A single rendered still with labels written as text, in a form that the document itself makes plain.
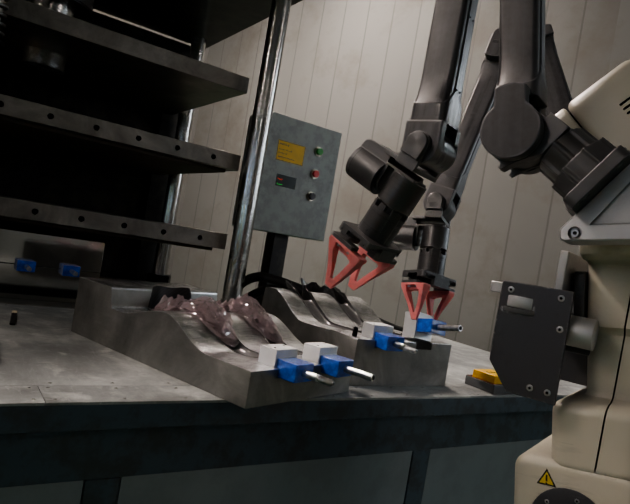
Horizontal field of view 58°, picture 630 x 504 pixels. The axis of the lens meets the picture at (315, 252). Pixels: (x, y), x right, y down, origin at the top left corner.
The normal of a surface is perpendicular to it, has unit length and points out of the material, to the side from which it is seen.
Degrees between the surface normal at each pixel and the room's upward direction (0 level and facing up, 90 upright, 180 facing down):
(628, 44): 90
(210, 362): 90
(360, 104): 90
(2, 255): 90
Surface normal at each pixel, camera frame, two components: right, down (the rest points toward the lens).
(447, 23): -0.54, -0.09
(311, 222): 0.55, 0.10
